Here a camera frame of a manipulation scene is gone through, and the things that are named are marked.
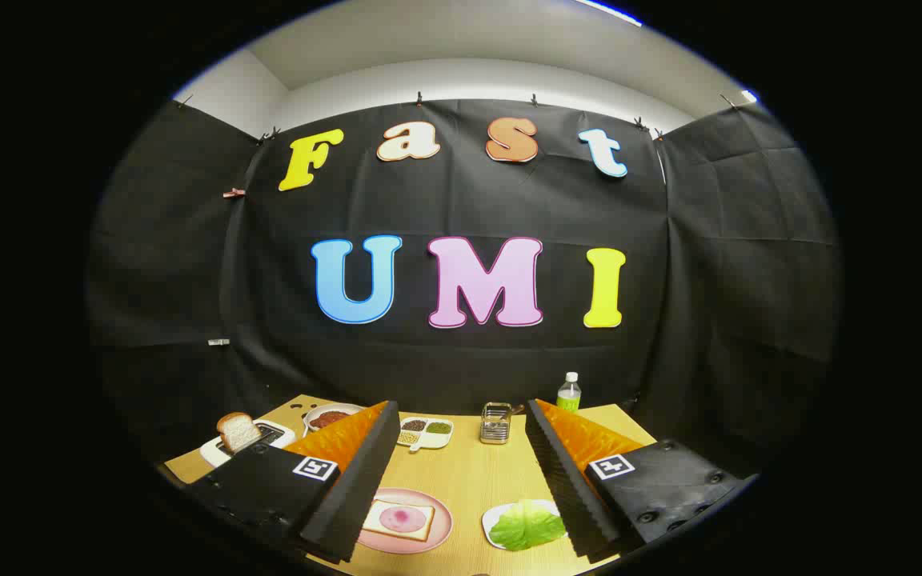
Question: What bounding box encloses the green lettuce leaf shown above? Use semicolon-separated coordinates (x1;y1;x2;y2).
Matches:
491;500;567;551

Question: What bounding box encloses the metal utensil holder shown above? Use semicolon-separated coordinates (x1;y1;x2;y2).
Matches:
479;402;514;445

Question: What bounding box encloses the white oval dish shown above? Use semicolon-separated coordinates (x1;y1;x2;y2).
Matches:
303;402;367;437

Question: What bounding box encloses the pink round plate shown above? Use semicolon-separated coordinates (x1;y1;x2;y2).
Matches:
357;488;454;555

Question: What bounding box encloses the toasted bread slice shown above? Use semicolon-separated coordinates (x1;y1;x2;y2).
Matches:
216;412;263;454

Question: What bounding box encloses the black backdrop cloth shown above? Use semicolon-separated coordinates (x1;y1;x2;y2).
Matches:
85;98;842;481

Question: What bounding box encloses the white bread slice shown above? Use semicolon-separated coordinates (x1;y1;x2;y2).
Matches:
362;499;435;542

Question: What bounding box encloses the white toaster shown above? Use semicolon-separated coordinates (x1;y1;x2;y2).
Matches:
199;419;297;469

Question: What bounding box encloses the white divided dish with beans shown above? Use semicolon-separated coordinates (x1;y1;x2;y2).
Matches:
396;416;455;454

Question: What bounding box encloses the white square plate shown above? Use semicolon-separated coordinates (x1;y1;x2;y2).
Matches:
482;500;566;551

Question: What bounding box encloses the green-label plastic bottle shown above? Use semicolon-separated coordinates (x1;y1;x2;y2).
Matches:
556;372;582;414

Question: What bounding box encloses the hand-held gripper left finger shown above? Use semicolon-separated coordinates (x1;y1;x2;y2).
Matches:
185;400;402;565

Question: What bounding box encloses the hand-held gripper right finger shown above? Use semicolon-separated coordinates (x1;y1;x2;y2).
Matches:
525;398;760;561

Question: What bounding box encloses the pink ham slice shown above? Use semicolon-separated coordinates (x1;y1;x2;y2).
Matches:
379;506;423;533

